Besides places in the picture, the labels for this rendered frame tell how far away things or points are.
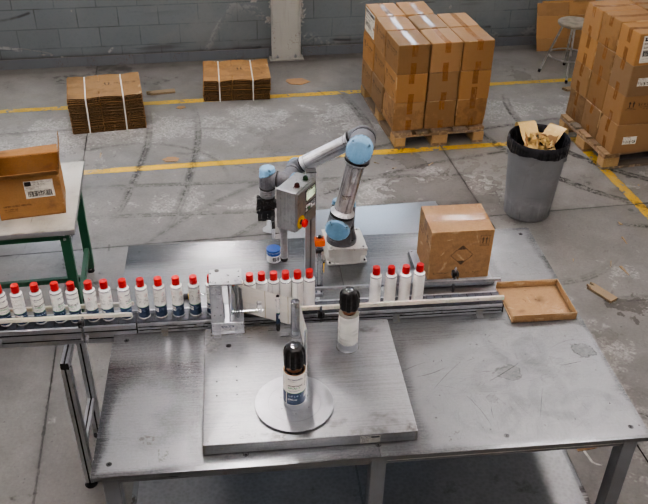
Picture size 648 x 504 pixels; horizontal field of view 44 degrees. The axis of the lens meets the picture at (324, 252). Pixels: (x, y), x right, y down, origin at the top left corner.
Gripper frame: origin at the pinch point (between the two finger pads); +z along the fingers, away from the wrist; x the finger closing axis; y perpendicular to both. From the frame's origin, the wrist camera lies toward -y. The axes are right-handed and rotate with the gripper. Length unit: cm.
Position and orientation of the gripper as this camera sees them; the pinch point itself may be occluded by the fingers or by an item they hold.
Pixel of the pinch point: (272, 231)
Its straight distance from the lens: 392.7
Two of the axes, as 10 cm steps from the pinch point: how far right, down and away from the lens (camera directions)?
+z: -0.2, 8.3, 5.6
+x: 1.8, 5.6, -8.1
